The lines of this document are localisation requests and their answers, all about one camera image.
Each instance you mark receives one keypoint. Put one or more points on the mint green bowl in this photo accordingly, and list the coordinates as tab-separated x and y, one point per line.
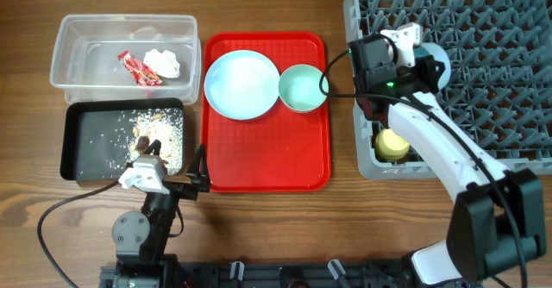
300	88

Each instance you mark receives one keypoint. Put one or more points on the grey dishwasher rack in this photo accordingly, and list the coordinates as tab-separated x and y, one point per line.
499	92

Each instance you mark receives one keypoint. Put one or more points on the red strawberry snack wrapper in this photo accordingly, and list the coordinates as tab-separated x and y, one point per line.
143	74

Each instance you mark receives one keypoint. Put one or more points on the black tray bin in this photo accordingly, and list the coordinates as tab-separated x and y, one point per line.
76	110

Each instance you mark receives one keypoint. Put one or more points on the white napkin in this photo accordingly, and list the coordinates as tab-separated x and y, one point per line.
164	63

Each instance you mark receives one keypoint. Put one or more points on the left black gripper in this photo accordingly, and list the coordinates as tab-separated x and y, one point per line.
198	175

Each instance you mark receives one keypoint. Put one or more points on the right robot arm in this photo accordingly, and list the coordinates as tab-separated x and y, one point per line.
497	221

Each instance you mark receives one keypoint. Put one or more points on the red plastic tray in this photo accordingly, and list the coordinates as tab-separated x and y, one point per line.
280	151

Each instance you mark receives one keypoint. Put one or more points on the clear plastic bin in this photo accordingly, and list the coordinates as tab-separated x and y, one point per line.
85	60

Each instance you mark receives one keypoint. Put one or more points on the rice food leftovers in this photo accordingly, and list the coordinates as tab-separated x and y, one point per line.
159	137

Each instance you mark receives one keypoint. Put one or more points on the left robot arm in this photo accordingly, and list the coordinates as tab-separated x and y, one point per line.
141	236

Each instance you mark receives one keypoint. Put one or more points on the yellow plastic cup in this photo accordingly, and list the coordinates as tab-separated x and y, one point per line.
390	146

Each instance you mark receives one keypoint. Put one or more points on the light blue bowl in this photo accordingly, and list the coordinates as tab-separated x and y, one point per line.
440	55

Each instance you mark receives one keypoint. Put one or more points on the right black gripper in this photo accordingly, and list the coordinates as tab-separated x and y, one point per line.
423	68

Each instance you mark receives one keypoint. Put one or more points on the light blue plate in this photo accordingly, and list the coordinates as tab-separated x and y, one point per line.
242	85

